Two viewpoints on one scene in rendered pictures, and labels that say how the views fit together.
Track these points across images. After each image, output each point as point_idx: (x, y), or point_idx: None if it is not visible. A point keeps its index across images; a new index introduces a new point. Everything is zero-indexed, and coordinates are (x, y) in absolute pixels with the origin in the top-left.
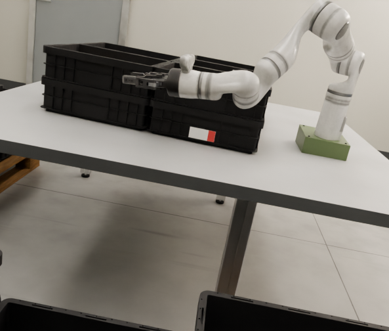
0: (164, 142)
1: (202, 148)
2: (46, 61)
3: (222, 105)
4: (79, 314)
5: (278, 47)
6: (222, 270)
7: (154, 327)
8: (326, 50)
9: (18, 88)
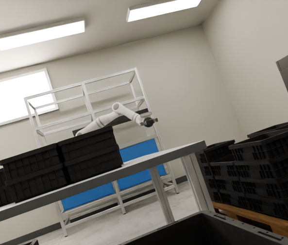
0: (130, 162)
1: (127, 163)
2: (112, 135)
3: None
4: (223, 162)
5: (134, 112)
6: (164, 189)
7: (212, 163)
8: (106, 122)
9: (66, 187)
